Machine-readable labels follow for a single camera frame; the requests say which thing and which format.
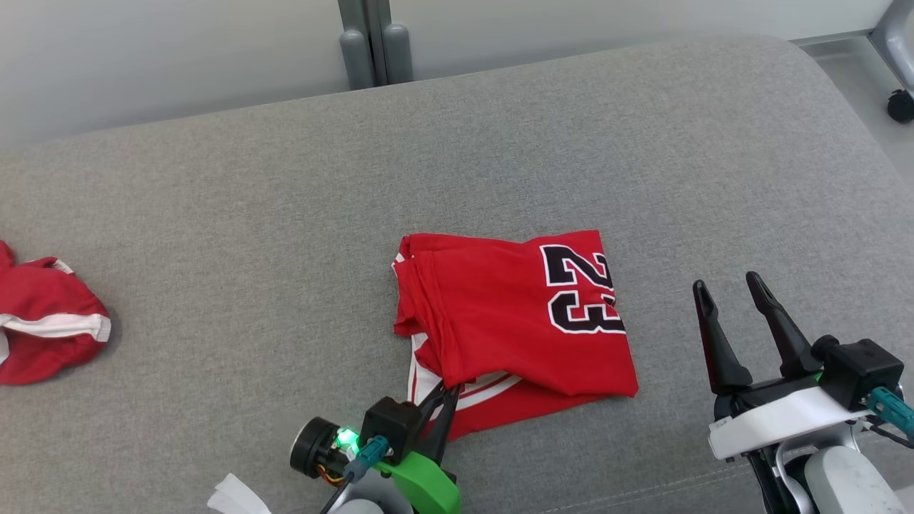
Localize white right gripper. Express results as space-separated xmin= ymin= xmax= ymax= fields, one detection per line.
xmin=693 ymin=271 xmax=875 ymax=461

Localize red white jersey shirt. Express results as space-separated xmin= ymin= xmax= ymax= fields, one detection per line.
xmin=391 ymin=230 xmax=640 ymax=442

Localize teal left camera cable plug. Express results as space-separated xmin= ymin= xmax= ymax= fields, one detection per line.
xmin=343 ymin=437 xmax=391 ymax=482

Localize teal right camera cable plug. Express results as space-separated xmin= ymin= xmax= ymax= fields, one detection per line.
xmin=868 ymin=388 xmax=914 ymax=439

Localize grey fabric sofa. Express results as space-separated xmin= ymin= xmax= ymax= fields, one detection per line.
xmin=0 ymin=36 xmax=914 ymax=514

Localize red white bulls shorts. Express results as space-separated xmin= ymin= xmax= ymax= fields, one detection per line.
xmin=0 ymin=241 xmax=112 ymax=386

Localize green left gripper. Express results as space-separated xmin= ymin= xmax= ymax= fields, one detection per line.
xmin=375 ymin=384 xmax=463 ymax=514

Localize white paper label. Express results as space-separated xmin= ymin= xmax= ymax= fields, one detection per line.
xmin=207 ymin=473 xmax=272 ymax=514

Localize grey partition post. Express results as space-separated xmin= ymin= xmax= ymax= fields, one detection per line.
xmin=337 ymin=0 xmax=415 ymax=91

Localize teal camera cable plug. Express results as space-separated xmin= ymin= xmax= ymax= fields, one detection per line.
xmin=343 ymin=437 xmax=391 ymax=482
xmin=868 ymin=388 xmax=914 ymax=439

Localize black round left gripper motor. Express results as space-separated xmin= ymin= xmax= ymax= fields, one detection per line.
xmin=290 ymin=418 xmax=359 ymax=480

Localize grey chair leg with caster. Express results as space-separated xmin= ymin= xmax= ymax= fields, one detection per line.
xmin=870 ymin=0 xmax=914 ymax=124

